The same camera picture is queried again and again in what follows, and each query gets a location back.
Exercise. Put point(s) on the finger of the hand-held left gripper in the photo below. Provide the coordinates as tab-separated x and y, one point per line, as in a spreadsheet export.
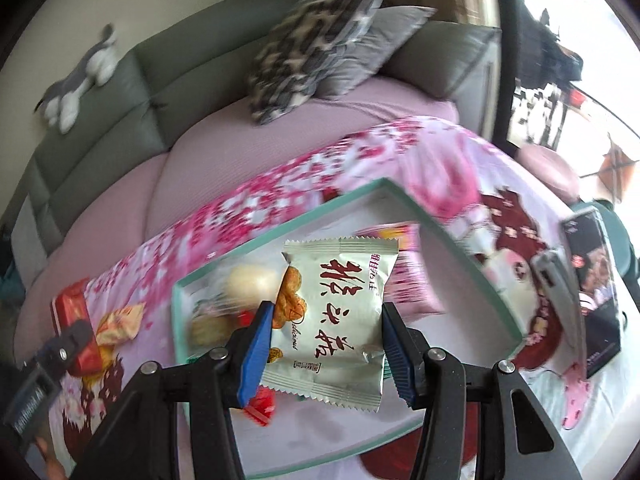
72	345

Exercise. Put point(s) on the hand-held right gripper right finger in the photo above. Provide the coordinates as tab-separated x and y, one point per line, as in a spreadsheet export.
400	360

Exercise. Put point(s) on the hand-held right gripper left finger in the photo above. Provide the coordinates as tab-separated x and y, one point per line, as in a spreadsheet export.
256	355

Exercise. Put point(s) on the large red snack packet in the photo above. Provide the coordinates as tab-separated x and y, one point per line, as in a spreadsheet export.
70	305

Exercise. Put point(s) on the white walnut print snack packet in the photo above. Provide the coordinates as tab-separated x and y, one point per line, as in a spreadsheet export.
335	320

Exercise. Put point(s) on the purple cake roll packet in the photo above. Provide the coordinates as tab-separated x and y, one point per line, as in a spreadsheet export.
415	280

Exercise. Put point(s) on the white tray with teal rim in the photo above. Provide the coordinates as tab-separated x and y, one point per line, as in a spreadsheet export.
325	440

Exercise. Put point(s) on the person's left hand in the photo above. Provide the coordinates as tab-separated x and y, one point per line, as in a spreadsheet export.
52	465

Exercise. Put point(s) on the beige orange snack packet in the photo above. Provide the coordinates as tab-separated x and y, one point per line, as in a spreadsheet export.
120	325

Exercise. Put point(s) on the small red snack packet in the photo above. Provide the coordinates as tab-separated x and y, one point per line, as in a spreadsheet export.
262	407

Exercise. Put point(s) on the clear green-edged snack packet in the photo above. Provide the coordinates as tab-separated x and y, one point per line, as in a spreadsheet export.
205	327

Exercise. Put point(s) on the round white pastry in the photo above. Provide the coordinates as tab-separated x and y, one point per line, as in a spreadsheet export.
250	280

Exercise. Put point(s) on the grey metal tool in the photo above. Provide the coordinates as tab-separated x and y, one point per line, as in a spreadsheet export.
562	300

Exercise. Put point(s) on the pink sofa cover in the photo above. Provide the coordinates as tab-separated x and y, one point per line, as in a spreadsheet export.
225	160

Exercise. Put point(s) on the black printed box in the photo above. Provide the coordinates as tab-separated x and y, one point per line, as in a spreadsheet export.
597	300

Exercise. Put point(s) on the pink round stool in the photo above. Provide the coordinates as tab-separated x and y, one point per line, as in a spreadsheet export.
550	170

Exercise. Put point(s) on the grey white plush toy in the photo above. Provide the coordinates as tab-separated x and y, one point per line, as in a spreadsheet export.
75	90

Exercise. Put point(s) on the grey sofa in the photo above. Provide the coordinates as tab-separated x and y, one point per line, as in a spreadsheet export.
200	60

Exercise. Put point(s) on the leopard print cushion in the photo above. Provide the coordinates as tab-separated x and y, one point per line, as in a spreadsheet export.
310	55

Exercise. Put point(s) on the grey cushion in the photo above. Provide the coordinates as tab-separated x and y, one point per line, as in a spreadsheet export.
380	45

